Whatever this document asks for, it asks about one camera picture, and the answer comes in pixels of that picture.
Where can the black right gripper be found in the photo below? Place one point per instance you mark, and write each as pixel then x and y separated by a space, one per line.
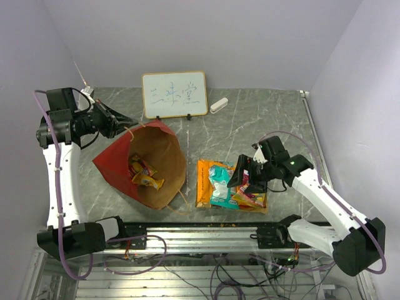
pixel 255 185

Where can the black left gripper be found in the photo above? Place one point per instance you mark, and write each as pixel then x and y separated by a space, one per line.
pixel 114 121

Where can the teal white snack bag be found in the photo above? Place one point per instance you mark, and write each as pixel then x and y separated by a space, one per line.
pixel 221 195

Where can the gold kettle chips bag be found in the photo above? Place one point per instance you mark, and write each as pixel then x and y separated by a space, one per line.
pixel 253 209

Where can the red brown paper bag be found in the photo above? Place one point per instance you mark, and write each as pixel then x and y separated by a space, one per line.
pixel 152 149

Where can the orange snack bag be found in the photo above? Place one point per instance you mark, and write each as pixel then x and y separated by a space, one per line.
pixel 204 188

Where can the yellow red candy packet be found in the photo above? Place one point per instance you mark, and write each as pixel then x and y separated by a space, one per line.
pixel 148 181

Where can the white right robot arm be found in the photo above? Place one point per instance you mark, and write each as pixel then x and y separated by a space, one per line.
pixel 355 242

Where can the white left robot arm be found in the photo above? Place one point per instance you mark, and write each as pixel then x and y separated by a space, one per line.
pixel 69 233

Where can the colourful candy packets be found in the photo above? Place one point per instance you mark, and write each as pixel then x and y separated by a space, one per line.
pixel 254 200

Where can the white eraser marker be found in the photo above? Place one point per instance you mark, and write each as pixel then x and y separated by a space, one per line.
pixel 219 105

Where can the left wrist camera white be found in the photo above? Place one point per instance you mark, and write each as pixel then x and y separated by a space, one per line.
pixel 85 99

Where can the small whiteboard yellow frame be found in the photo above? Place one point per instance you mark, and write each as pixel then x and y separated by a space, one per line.
pixel 174 94

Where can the aluminium side rail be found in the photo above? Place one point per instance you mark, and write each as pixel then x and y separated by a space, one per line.
pixel 304 95

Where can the aluminium front rail frame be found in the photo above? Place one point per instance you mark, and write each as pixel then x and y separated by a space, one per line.
pixel 197 261

